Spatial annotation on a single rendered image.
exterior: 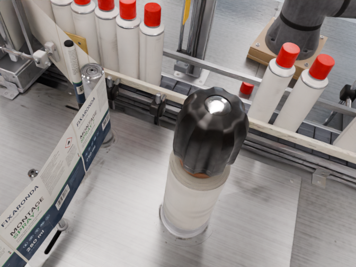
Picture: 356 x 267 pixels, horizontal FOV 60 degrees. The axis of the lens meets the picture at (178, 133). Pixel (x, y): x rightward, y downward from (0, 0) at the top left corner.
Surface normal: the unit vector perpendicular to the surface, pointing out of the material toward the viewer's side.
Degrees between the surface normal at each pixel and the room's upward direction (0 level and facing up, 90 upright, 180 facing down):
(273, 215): 0
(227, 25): 0
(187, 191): 92
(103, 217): 0
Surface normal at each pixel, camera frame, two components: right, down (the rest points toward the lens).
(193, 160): -0.47, 0.68
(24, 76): 0.93, 0.33
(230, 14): 0.10, -0.59
